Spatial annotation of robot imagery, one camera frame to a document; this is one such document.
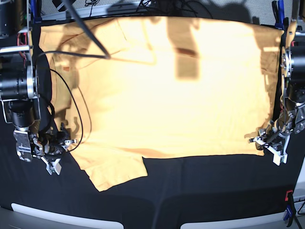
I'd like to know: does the red blue clamp lower right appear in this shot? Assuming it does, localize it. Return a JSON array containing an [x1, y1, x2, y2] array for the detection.
[[283, 190, 295, 228]]

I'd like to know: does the black cable bundle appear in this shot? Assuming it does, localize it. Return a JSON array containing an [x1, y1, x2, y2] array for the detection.
[[84, 0, 215, 17]]

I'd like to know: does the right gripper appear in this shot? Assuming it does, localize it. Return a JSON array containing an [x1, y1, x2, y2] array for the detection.
[[13, 128, 77, 175]]

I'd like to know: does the black table cloth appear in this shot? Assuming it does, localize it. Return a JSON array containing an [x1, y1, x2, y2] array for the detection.
[[0, 16, 305, 222]]

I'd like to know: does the yellow t-shirt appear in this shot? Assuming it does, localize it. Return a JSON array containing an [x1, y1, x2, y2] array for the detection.
[[39, 17, 283, 191]]

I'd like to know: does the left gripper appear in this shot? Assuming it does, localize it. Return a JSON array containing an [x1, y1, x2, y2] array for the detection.
[[248, 100, 305, 166]]

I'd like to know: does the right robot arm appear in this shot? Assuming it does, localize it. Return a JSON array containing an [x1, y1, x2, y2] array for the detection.
[[0, 0, 72, 175]]

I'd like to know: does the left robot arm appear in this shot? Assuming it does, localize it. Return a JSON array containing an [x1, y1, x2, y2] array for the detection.
[[61, 16, 305, 165]]

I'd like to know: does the blue clamp top right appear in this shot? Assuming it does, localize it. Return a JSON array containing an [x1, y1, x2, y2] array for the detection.
[[272, 0, 289, 30]]

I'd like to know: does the blue clamp top left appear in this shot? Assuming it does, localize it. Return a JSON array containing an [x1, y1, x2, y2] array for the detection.
[[29, 0, 42, 24]]

